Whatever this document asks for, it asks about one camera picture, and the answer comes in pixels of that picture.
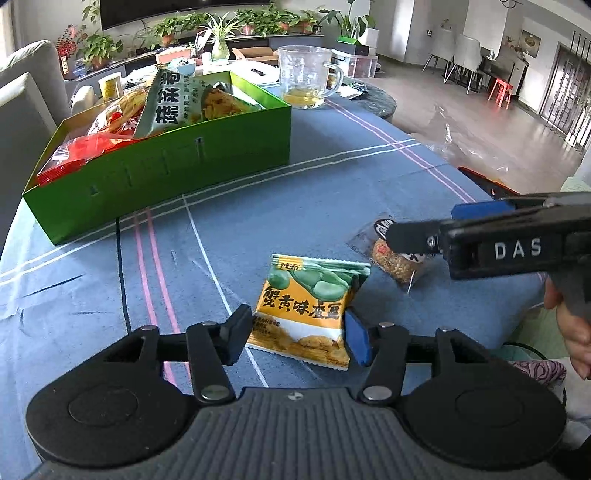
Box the clear round nut cake packet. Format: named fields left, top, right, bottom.
left=348, top=212, right=435, bottom=293

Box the spider plant in vase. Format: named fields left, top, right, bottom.
left=195, top=12, right=239, bottom=64

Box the black wall television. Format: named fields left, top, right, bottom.
left=99, top=0, right=270, bottom=29

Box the orange green bean snack bag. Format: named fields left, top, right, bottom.
left=247, top=254, right=370, bottom=371

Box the red stool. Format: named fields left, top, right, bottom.
left=488, top=78, right=513, bottom=109

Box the red flower decoration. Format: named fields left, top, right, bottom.
left=55, top=25, right=87, bottom=79

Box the red yellow snack bag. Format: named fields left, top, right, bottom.
left=37, top=87, right=147, bottom=185

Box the green cardboard box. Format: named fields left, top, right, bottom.
left=23, top=71, right=291, bottom=244

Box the white dining chair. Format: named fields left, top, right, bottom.
left=444, top=34, right=482, bottom=94

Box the gold can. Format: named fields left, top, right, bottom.
left=98, top=72, right=123, bottom=102

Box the grey sofa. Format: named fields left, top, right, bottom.
left=0, top=40, right=70, bottom=241

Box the blue striped tablecloth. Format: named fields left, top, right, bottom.
left=0, top=94, right=546, bottom=480

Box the dark round coffee table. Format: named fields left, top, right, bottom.
left=328, top=77, right=397, bottom=122

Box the green vegetable ring snack bag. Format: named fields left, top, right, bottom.
left=134, top=69, right=261, bottom=139

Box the glass mug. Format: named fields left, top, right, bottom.
left=276, top=45, right=344, bottom=110

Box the person right hand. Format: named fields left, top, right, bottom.
left=544, top=278, right=591, bottom=380

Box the brown cardboard box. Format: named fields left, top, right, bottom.
left=232, top=46, right=279, bottom=66

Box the white round table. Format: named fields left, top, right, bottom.
left=121, top=59, right=280, bottom=89

